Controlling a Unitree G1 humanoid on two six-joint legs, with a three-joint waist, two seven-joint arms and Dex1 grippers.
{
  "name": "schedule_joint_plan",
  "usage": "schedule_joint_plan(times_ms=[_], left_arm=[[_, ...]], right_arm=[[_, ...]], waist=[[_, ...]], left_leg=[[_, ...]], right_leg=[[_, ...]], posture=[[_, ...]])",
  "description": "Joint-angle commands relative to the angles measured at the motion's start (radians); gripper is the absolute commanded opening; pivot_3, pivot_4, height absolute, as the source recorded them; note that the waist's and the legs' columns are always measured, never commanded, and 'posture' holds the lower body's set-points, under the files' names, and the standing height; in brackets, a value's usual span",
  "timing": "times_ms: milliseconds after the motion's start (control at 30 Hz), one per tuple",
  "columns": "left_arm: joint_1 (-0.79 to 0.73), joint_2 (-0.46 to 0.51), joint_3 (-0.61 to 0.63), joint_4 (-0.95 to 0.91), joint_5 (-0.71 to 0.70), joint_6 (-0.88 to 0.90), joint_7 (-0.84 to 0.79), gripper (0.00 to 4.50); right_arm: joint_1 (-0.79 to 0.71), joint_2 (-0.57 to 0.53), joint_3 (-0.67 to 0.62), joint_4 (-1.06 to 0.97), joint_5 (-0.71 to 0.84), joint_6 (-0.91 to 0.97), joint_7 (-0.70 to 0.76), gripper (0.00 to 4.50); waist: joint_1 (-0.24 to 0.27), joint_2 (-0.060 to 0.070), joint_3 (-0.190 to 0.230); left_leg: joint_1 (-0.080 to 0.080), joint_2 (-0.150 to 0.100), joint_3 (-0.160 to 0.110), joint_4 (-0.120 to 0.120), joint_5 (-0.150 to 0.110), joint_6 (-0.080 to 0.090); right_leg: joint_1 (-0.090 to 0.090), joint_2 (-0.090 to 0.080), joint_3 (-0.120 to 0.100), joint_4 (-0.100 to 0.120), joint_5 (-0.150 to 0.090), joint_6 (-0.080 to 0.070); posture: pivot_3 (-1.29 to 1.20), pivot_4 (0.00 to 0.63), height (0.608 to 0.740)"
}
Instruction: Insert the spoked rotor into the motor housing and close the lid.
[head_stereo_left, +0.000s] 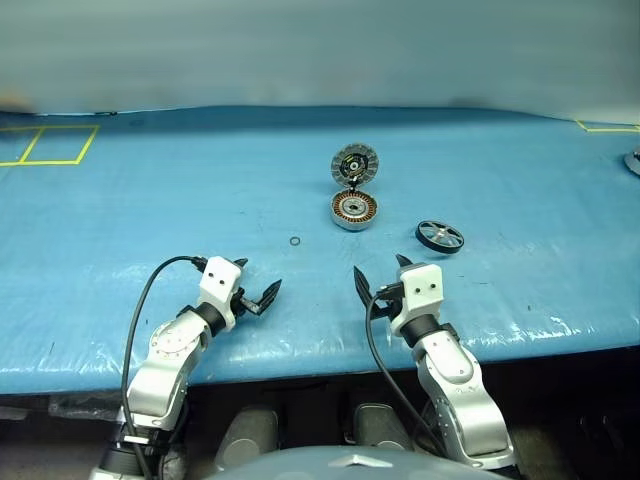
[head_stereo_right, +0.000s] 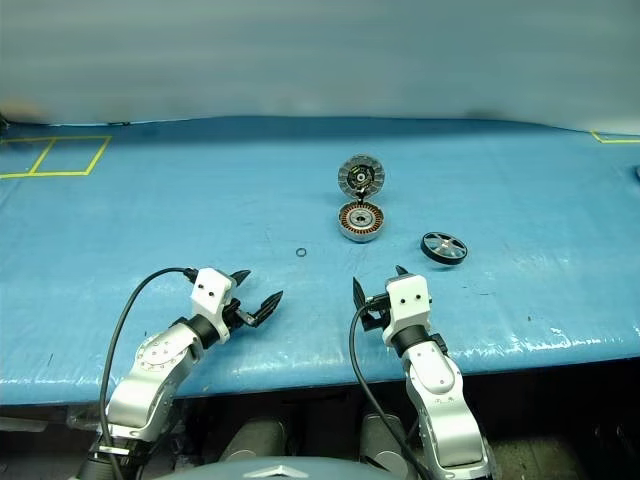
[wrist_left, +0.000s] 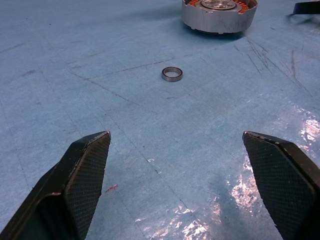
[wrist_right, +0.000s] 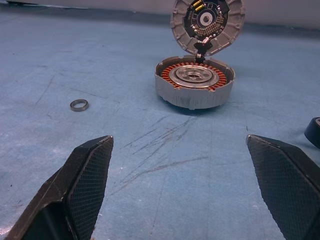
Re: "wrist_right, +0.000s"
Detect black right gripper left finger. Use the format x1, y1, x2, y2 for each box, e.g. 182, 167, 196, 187
4, 134, 115, 240

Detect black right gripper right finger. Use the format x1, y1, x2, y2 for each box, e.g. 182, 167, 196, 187
245, 134, 320, 240

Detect silver spoked rotor black rim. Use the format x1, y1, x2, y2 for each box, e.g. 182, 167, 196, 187
304, 116, 320, 150

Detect grey motor housing copper windings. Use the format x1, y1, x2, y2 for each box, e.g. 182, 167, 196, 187
154, 55, 236, 111

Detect small metal bearing ring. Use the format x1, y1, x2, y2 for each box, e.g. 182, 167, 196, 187
69, 99, 90, 113

